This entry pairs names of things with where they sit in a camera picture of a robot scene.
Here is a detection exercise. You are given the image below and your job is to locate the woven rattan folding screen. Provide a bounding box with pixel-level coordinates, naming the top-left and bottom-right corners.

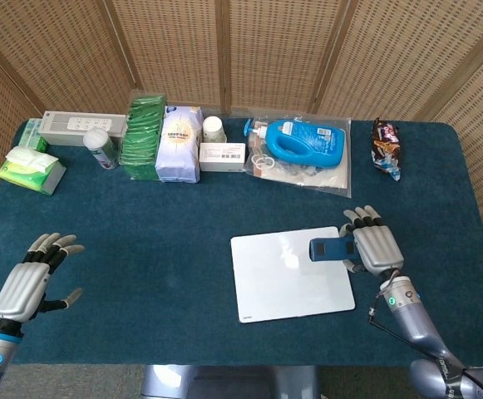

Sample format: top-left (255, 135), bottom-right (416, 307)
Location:
top-left (0, 0), bottom-right (483, 288)

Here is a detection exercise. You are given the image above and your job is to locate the dark teal table mat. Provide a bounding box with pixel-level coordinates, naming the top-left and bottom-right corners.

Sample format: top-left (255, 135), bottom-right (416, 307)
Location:
top-left (0, 117), bottom-right (483, 367)

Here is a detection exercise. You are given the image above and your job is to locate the brown snack bag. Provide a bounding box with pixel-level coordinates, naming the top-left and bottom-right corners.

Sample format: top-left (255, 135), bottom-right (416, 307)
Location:
top-left (370, 117), bottom-right (402, 183)

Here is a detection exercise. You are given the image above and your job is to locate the blue pump detergent bottle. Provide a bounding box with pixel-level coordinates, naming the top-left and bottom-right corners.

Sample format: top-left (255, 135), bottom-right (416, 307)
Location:
top-left (243, 118), bottom-right (347, 170)

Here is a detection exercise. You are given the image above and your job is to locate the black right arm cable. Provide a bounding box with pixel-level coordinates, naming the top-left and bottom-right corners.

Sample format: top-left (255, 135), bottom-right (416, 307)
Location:
top-left (367, 272), bottom-right (483, 399)

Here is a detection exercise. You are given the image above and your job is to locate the open green tissue pack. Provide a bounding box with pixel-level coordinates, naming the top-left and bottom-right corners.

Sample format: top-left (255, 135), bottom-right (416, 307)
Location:
top-left (0, 145), bottom-right (67, 195)

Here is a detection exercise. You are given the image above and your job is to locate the blue board eraser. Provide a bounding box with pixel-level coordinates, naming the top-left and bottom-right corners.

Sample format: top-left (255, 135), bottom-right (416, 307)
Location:
top-left (308, 236), bottom-right (357, 264)

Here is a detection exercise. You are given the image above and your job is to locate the pale green tissue pack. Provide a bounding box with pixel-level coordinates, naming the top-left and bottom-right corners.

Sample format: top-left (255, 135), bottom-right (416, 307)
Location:
top-left (16, 118), bottom-right (50, 151)

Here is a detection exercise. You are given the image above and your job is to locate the small white bottle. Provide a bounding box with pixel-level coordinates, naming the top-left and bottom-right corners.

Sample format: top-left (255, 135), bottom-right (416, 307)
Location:
top-left (201, 116), bottom-right (228, 145)

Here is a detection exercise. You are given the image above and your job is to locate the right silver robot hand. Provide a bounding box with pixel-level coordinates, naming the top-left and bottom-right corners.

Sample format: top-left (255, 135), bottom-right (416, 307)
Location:
top-left (338, 204), bottom-right (405, 278)

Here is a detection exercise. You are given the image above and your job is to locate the clear box of green sachets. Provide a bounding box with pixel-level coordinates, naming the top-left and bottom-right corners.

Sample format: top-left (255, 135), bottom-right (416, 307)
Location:
top-left (118, 90), bottom-right (168, 181)

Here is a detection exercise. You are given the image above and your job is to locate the clear zip plastic bag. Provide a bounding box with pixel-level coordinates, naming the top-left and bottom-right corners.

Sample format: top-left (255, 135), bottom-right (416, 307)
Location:
top-left (243, 108), bottom-right (352, 199)

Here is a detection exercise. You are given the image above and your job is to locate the grey power strip box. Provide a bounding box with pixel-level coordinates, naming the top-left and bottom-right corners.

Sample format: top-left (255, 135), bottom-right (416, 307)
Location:
top-left (37, 110), bottom-right (128, 146)

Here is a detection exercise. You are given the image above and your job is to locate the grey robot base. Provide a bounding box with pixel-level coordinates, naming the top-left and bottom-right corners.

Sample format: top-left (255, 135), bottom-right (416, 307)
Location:
top-left (140, 364), bottom-right (321, 399)

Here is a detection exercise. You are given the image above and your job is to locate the small white barcode box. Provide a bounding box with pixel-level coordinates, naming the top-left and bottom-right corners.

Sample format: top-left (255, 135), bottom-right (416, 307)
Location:
top-left (198, 142), bottom-right (247, 173)

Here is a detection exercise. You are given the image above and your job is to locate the white lavender paper bag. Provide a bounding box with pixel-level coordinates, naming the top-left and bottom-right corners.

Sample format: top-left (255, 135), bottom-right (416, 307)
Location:
top-left (155, 105), bottom-right (204, 184)

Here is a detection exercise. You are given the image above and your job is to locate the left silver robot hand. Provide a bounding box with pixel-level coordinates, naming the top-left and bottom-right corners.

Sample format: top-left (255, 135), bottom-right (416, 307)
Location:
top-left (0, 232), bottom-right (86, 323)

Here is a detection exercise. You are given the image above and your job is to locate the white drawing board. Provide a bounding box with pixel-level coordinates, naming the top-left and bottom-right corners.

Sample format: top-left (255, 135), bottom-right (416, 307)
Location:
top-left (229, 225), bottom-right (357, 324)

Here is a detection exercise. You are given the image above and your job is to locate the white-capped spray can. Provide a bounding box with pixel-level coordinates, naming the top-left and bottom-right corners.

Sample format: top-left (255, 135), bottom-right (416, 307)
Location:
top-left (83, 127), bottom-right (120, 170)

